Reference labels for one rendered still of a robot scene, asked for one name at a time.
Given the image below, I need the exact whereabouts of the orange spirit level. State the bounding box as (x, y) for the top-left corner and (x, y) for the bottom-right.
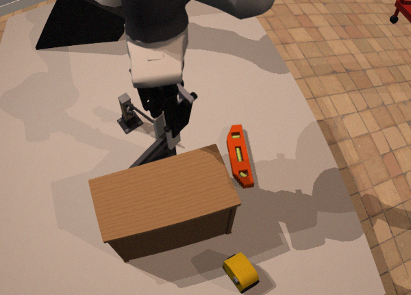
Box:
(227, 125), (255, 189)

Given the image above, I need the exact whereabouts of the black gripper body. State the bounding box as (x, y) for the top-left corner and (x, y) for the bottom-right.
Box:
(153, 80), (184, 98)

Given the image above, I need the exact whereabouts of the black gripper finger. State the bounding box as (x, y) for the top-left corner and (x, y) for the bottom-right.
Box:
(155, 84), (198, 150)
(137, 88), (166, 139)

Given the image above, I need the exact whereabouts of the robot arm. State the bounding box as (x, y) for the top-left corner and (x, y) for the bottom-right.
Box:
(95, 0), (275, 88)

